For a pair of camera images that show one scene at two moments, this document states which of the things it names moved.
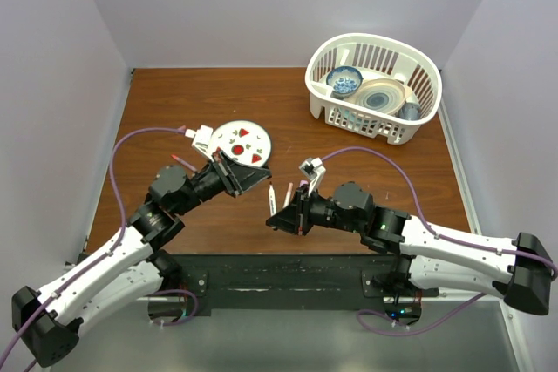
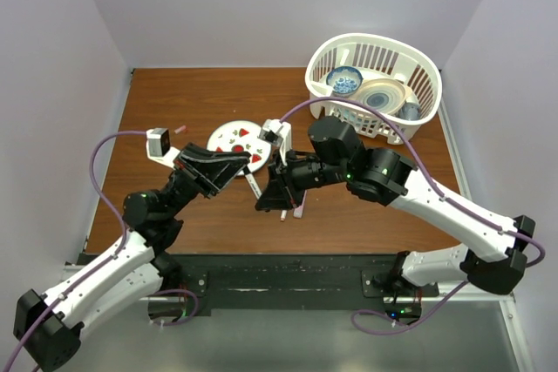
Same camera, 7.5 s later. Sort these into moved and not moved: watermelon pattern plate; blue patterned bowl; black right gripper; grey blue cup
Moved: black right gripper
Not moved: watermelon pattern plate; grey blue cup; blue patterned bowl
